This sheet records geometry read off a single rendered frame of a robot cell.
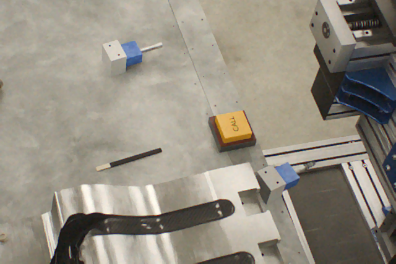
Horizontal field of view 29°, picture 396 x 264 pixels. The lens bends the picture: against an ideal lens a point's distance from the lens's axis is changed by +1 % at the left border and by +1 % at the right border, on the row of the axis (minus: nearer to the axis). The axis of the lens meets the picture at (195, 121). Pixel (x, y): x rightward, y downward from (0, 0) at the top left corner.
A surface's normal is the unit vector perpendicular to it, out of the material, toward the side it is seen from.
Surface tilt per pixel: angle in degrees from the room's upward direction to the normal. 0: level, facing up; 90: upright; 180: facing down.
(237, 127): 0
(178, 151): 0
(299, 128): 0
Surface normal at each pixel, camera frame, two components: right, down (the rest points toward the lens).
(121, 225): 0.55, -0.57
